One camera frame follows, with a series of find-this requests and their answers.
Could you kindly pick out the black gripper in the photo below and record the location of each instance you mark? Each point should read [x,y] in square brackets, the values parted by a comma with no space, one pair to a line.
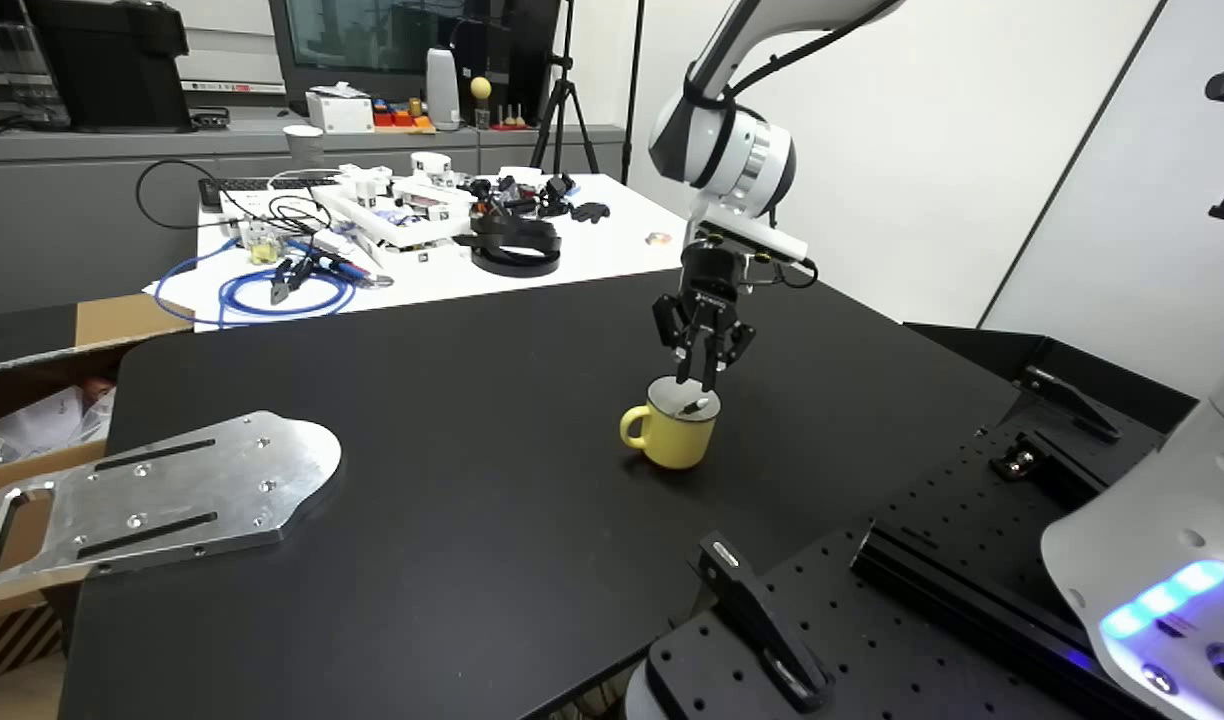
[715,283]

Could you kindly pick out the white and black pen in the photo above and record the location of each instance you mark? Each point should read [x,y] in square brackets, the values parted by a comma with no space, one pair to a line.
[694,398]

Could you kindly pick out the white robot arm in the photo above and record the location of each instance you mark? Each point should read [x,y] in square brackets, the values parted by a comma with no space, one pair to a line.
[745,155]

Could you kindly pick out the yellow mug white inside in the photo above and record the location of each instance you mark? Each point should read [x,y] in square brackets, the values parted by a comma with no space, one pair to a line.
[675,433]

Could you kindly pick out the black slim tripod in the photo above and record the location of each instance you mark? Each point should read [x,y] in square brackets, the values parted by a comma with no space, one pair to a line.
[558,94]

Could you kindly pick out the black clamp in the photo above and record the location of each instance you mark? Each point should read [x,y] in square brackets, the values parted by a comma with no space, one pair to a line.
[1058,421]
[767,623]

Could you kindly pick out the yellow ball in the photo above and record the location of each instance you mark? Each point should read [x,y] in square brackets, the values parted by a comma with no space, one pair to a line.
[480,89]

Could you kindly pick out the black perforated breadboard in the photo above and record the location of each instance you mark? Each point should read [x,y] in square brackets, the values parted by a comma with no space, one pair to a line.
[934,585]

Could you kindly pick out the grey speaker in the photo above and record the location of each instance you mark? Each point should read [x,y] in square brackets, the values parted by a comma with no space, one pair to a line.
[441,89]

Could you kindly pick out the small white box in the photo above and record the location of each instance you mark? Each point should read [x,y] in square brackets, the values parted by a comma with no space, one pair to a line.
[339,107]

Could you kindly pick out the large black monitor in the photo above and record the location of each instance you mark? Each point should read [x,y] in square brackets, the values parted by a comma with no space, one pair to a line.
[374,46]

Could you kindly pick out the grey metal mounting plate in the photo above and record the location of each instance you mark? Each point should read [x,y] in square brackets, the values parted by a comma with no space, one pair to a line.
[172,501]

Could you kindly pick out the cardboard box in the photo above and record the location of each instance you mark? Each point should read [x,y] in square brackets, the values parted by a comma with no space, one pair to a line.
[27,424]

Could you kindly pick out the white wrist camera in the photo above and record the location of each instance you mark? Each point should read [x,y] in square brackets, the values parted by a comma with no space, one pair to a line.
[767,246]

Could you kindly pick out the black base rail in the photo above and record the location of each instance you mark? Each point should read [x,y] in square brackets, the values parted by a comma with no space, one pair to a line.
[974,595]

